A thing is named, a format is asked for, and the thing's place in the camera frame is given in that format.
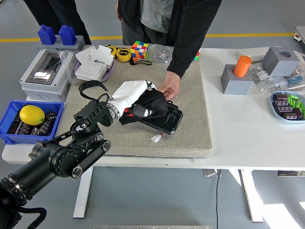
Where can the person's right hand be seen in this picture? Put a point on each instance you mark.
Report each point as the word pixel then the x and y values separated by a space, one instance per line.
pixel 117 9

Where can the person's left hand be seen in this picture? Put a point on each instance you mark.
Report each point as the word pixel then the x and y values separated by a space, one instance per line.
pixel 171 83

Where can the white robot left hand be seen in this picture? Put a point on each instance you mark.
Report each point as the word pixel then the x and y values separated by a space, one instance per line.
pixel 128 93

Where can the black rag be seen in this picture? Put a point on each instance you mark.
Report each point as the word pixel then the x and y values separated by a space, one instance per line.
pixel 156 102

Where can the black glossy panel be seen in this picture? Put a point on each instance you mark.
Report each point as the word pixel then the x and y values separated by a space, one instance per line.
pixel 171 120

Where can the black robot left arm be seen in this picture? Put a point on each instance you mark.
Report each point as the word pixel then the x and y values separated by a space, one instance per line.
pixel 59 162

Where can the person's left forearm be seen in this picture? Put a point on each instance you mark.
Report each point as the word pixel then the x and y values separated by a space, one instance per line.
pixel 183 55

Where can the black table control panel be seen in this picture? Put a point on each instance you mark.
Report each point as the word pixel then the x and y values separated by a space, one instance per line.
pixel 290 173

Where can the grey-brown mat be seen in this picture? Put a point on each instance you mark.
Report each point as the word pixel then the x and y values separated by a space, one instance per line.
pixel 133 76

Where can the purple tray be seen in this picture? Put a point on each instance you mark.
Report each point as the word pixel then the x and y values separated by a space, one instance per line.
pixel 108 74

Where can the clear bag of screws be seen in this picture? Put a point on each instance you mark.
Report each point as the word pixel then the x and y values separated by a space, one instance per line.
pixel 159 53

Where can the small colourful puzzle cube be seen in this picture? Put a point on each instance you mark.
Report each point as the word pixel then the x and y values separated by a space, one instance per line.
pixel 197 56

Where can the person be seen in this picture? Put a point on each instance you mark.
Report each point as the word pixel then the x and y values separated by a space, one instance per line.
pixel 59 14
pixel 155 14

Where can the grey block holder base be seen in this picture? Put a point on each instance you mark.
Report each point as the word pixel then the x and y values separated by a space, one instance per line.
pixel 80 44

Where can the blue plastic block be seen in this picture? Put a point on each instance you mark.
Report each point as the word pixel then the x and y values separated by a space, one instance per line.
pixel 47 35
pixel 68 35

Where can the grey block with socket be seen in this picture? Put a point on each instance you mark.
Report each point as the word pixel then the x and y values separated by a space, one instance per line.
pixel 234 84

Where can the clear plastic bag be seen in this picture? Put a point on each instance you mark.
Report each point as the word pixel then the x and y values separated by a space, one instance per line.
pixel 68 69

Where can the orange cylinder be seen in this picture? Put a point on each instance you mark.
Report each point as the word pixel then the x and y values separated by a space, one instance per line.
pixel 241 65

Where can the black cylindrical capacitor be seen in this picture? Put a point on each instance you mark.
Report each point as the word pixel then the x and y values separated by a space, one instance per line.
pixel 35 131
pixel 45 127
pixel 13 125
pixel 24 129
pixel 52 117

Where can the clear bag of nuts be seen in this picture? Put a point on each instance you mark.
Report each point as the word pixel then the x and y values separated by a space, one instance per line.
pixel 256 69

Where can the grey box under table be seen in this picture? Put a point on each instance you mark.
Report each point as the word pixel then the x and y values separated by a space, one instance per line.
pixel 210 172

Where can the yellow lemon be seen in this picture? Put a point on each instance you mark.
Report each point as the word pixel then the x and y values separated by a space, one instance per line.
pixel 32 115

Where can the clear bag of metal parts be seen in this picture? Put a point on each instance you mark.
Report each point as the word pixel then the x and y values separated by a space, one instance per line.
pixel 271 83

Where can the light blue bowl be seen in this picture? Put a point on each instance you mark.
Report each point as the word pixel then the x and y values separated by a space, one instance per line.
pixel 274 112

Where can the blue plastic bin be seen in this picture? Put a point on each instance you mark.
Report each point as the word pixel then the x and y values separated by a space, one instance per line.
pixel 31 140

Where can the grey block with round hole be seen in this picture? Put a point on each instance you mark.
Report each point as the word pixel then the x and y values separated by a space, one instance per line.
pixel 278 64

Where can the dark brown capacitor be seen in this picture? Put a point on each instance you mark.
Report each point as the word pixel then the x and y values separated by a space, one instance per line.
pixel 280 102
pixel 280 96
pixel 283 109
pixel 293 116

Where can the white table leg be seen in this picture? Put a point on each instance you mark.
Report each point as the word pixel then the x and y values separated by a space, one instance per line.
pixel 82 195
pixel 251 195

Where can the green battery cell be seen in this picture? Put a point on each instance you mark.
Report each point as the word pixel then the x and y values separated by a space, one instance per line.
pixel 297 104
pixel 291 99
pixel 302 107

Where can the clear bag of blue resistors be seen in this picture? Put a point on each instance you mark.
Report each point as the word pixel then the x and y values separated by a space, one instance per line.
pixel 295 80

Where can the white cart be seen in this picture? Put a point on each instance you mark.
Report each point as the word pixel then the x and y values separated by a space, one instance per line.
pixel 300 35

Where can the white switch box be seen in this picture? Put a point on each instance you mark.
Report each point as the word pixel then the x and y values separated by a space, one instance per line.
pixel 91 68
pixel 88 77

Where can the grey electrical enclosure box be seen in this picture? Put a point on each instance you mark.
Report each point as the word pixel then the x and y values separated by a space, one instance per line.
pixel 31 81

